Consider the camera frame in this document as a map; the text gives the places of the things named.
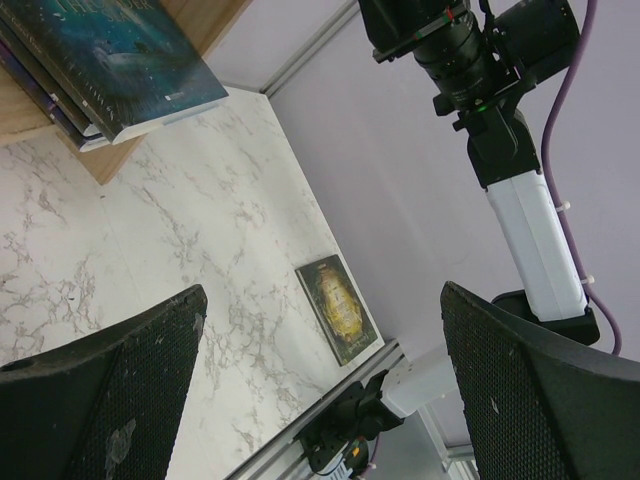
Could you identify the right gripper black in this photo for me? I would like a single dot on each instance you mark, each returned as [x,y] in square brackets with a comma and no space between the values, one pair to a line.
[443,37]

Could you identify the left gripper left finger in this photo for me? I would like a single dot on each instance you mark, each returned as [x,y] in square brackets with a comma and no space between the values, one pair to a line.
[108,405]

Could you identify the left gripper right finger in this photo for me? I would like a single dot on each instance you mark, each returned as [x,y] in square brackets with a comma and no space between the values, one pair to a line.
[538,405]

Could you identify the dark green gold book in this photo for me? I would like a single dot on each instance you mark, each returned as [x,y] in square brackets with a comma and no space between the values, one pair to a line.
[338,307]

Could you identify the Robinson Crusoe purple book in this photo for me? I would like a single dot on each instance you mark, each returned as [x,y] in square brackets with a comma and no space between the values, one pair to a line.
[28,111]

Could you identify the teal underwater cover book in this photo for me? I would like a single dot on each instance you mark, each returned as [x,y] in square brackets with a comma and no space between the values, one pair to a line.
[126,64]

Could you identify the Wuthering Heights blue book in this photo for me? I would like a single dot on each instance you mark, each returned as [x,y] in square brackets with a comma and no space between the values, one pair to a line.
[65,110]

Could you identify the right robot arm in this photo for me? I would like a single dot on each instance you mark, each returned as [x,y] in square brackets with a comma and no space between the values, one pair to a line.
[530,42]

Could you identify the wooden two-tier shelf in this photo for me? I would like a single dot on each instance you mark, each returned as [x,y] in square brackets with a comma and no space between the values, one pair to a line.
[205,23]

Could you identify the aluminium rail beam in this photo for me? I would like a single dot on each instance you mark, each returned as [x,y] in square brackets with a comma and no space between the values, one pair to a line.
[283,456]

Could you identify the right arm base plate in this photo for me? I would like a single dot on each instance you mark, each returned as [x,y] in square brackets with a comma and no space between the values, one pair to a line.
[336,442]

